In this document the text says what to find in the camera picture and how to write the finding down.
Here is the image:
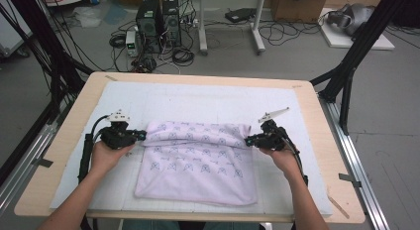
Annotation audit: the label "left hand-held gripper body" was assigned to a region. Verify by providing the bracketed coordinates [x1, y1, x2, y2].
[99, 108, 138, 151]

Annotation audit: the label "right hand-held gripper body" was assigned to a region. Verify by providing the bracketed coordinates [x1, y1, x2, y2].
[255, 106, 291, 152]

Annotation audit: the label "light purple towel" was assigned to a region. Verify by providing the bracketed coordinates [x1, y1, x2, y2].
[133, 120, 260, 207]

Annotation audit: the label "person's left hand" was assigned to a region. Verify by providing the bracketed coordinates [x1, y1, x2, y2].
[89, 140, 137, 177]

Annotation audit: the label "person's right hand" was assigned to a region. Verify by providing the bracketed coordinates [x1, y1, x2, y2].
[258, 146, 304, 184]

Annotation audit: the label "white gridded foam mat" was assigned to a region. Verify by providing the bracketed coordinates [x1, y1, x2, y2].
[49, 80, 334, 218]

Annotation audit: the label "light wooden table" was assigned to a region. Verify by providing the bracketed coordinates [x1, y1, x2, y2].
[13, 70, 367, 225]

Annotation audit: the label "white bench power supply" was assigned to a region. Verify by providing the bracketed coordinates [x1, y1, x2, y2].
[125, 30, 140, 58]

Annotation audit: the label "thin wooden stick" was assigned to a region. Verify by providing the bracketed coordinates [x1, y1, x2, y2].
[326, 193, 351, 220]

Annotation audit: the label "black computer tower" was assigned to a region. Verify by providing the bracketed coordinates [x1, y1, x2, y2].
[161, 0, 182, 49]
[135, 0, 163, 55]

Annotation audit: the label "teal plastic sheet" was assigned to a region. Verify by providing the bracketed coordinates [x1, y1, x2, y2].
[105, 3, 128, 26]

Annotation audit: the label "white floor board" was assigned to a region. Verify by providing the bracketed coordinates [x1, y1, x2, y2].
[318, 6, 396, 52]

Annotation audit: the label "clear plastic bag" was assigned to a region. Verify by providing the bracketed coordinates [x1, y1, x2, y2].
[72, 6, 103, 29]

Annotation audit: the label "black flat device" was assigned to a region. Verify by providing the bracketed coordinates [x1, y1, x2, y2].
[225, 7, 258, 24]

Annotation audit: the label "white metal stand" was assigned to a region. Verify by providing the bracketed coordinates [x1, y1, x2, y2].
[197, 0, 266, 57]

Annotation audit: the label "large cardboard box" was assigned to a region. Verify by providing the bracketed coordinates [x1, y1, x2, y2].
[270, 0, 330, 25]

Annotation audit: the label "white cabinet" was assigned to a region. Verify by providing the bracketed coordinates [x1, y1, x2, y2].
[0, 5, 34, 58]

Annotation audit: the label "grey rounded device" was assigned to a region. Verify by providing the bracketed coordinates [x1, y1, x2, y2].
[326, 2, 375, 37]

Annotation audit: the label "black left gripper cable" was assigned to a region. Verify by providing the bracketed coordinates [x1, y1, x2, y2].
[77, 114, 112, 184]

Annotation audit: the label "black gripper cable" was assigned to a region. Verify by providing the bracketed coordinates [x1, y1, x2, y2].
[270, 124, 310, 186]
[77, 114, 112, 184]

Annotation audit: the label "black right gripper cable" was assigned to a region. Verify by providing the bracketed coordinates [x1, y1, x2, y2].
[270, 124, 310, 186]

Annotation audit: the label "tangle of coloured wires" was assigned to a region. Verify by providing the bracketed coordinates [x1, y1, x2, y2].
[131, 56, 158, 74]

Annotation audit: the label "grey metal bracket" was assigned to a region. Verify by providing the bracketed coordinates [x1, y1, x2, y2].
[33, 157, 54, 169]
[338, 172, 363, 188]

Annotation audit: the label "aluminium rail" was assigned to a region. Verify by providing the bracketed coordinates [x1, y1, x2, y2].
[0, 97, 75, 218]
[318, 94, 392, 230]

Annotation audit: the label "coil of black cable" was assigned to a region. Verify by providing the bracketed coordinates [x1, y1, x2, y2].
[171, 48, 196, 67]
[108, 33, 128, 50]

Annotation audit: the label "loose black floor cables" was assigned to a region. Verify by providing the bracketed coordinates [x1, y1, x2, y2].
[258, 20, 323, 47]

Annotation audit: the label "black metal frame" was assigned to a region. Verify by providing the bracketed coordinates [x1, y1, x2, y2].
[0, 0, 95, 125]
[309, 0, 420, 136]

